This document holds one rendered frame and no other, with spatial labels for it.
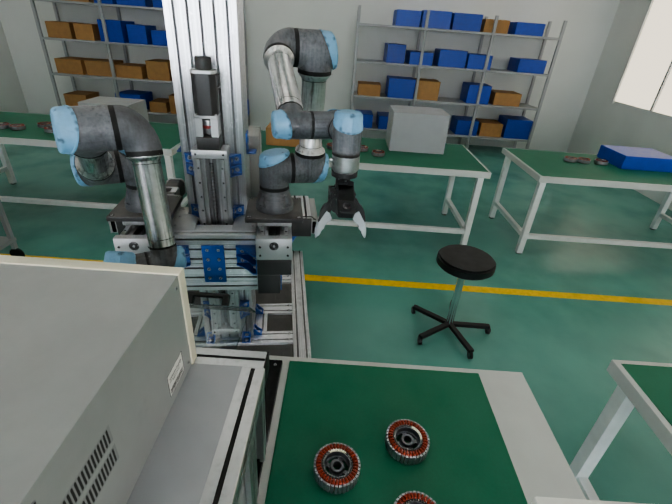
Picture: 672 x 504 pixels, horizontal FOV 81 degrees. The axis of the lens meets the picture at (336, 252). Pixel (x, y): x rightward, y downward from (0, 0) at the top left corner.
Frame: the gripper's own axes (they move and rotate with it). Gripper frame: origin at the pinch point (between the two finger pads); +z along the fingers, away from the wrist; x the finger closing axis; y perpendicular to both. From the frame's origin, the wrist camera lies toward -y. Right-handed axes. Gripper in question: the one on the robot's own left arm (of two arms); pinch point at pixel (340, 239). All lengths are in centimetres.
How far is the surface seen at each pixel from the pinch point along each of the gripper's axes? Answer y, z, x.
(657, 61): 428, -43, -477
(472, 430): -36, 40, -35
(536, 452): -44, 40, -50
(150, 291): -48, -17, 37
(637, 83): 449, -13, -480
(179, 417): -56, 4, 33
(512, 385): -21, 40, -55
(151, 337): -55, -13, 35
